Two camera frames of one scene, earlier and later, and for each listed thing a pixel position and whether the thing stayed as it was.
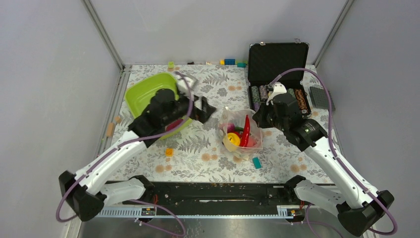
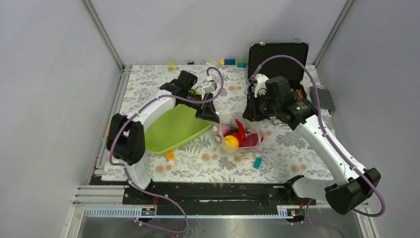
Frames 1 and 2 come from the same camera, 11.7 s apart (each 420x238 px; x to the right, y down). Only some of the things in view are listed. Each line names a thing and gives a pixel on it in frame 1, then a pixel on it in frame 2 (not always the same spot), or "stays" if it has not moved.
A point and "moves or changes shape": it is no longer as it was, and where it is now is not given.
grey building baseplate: x=319 y=99 stays
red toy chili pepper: x=245 y=135 moves or changes shape
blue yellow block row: x=232 y=62 stays
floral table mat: x=225 y=146 stays
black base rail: x=215 y=195 stays
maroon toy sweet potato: x=173 y=124 to x=250 y=140
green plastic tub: x=139 y=93 to x=174 y=129
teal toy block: x=257 y=163 stays
